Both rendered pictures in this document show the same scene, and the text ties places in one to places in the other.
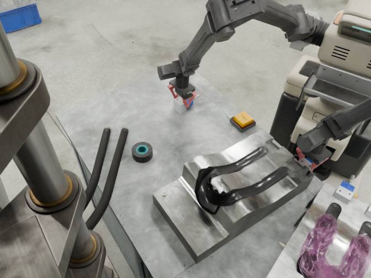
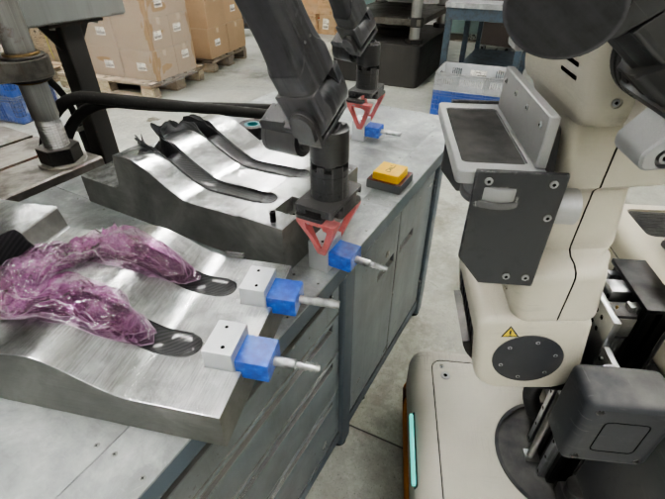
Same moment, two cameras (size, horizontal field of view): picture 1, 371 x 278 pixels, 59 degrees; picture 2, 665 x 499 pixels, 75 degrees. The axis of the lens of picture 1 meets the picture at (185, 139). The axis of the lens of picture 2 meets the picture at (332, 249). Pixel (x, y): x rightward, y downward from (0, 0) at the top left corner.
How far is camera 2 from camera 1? 1.24 m
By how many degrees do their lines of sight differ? 49
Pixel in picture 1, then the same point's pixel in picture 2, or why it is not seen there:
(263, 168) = (259, 181)
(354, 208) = (233, 315)
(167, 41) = not seen: hidden behind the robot
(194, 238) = (110, 168)
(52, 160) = not seen: outside the picture
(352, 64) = (548, 64)
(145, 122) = not seen: hidden behind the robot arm
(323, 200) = (235, 268)
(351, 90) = (516, 142)
